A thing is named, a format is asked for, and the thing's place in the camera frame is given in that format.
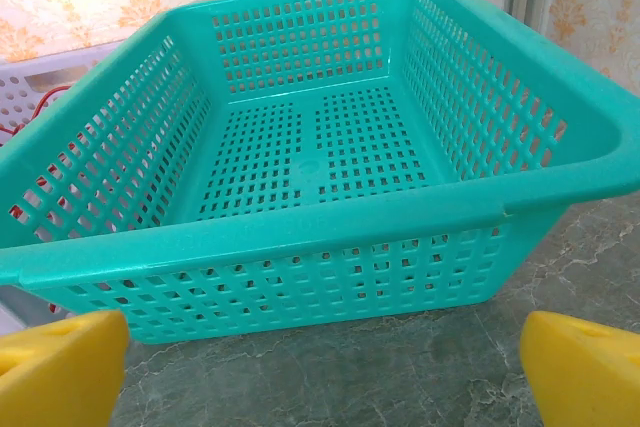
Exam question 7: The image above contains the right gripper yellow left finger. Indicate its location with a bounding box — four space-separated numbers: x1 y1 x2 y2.
0 309 130 427

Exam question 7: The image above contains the lilac plastic basket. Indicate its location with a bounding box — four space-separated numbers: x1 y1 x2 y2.
0 39 126 323

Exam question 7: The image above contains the red cable bundle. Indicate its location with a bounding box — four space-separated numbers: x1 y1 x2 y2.
0 86 131 228

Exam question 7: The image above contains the teal plastic basket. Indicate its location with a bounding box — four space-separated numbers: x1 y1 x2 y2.
0 0 640 347

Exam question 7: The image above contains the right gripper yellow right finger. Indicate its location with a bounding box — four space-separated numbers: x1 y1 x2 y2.
519 310 640 427

